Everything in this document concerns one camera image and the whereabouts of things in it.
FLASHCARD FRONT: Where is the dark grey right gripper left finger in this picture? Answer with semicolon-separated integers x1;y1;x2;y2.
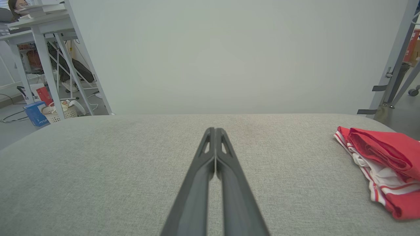
160;127;216;236

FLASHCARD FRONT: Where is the white woven laundry basket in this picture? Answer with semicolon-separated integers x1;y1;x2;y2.
41;100;79;124

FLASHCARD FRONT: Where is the black bag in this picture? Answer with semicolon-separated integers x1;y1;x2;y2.
47;42;95;83

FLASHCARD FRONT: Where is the seated person dark hair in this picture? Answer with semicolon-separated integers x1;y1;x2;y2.
8;0;31;21

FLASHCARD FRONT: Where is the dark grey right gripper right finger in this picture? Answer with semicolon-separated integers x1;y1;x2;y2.
216;128;271;236

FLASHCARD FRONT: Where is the white metal frame desk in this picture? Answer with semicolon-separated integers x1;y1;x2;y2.
0;11;102;116

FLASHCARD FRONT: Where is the white partition panel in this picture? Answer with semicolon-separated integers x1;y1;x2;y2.
64;0;420;116

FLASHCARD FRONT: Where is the red white sports garment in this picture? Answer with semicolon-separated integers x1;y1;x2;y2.
334;126;420;220

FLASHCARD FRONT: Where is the stack of white books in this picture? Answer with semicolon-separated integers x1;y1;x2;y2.
15;1;68;21

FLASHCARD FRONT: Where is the red cardboard box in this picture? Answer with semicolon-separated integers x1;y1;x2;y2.
403;29;420;63

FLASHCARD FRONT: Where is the grey metal support frame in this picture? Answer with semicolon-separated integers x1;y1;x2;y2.
357;0;420;116

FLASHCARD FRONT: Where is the blue cardboard box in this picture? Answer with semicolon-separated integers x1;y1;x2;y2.
23;101;50;127

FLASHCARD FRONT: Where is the black floor cable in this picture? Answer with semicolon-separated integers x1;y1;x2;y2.
0;93;32;124

